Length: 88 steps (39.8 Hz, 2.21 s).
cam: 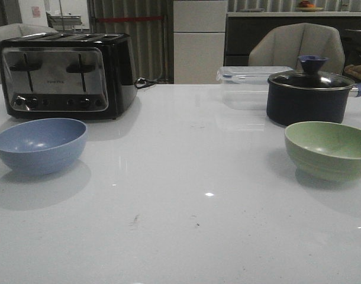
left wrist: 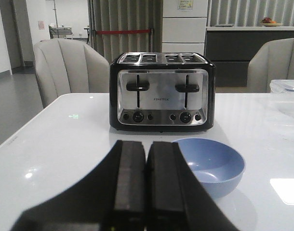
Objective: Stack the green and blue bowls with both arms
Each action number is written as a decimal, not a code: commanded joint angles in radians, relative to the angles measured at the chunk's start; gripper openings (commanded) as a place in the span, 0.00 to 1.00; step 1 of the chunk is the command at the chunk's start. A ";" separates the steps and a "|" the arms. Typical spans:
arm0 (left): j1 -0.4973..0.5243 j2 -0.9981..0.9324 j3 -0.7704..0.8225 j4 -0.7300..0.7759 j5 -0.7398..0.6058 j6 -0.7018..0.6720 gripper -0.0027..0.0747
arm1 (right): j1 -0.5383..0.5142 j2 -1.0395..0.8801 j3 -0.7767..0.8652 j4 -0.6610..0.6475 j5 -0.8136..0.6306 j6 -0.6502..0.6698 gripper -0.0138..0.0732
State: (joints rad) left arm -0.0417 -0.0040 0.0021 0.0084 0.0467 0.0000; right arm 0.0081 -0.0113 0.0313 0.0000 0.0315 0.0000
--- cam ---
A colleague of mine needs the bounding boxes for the dark blue saucepan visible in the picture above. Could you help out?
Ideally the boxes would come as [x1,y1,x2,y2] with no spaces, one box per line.
[266,82,361,126]

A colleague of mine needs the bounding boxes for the glass pot lid blue knob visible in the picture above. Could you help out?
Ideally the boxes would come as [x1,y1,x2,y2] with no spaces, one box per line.
[268,55,354,91]

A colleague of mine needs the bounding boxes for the white cabinet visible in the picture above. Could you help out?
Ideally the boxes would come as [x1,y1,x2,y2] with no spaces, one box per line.
[173,1,228,84]

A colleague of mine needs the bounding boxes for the green bowl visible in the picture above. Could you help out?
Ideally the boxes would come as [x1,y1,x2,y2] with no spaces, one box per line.
[285,121,361,182]

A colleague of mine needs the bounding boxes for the fruit plate on counter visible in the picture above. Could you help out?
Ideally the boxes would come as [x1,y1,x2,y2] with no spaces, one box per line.
[295,0,324,12]

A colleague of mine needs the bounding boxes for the clear plastic food container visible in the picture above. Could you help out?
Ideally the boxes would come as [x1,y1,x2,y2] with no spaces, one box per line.
[217,66,291,111]

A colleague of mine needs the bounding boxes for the black toaster power cord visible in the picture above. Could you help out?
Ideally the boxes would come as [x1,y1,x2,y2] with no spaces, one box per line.
[134,77,157,89]

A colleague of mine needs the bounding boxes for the beige chair right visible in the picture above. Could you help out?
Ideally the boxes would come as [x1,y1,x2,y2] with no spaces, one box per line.
[248,22,345,74]

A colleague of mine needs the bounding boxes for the dark counter unit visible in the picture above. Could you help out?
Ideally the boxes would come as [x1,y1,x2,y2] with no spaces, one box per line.
[224,12,361,66]

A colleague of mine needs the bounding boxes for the blue bowl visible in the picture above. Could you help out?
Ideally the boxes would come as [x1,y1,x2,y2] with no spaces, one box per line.
[0,118,88,176]

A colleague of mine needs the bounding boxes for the brown cloth item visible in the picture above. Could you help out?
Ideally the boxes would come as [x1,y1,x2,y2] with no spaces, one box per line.
[343,64,361,83]

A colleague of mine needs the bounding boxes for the black and chrome toaster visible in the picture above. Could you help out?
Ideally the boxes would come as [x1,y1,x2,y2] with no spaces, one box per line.
[0,33,137,120]

